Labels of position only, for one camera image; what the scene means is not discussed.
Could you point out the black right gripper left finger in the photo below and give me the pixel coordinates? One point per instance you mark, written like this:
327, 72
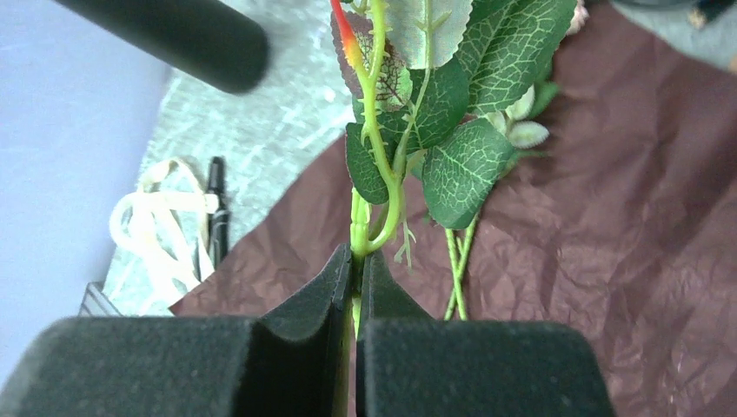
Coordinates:
292, 361

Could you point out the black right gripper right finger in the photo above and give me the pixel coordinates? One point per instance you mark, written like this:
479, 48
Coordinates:
411, 364

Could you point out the beige ribbon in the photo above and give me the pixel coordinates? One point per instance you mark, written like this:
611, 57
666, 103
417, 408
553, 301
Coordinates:
165, 223

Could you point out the dark red wrapping paper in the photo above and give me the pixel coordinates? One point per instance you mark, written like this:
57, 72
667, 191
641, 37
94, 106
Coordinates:
626, 233

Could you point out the red flower bouquet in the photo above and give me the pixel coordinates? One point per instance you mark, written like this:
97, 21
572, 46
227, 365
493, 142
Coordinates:
447, 92

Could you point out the black cone vase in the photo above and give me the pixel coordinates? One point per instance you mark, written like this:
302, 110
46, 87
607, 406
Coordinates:
206, 39

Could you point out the black pruning shears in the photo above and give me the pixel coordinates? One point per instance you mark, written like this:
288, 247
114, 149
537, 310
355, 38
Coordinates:
217, 223

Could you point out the aluminium frame rail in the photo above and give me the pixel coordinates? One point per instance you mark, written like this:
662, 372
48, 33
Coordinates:
95, 303

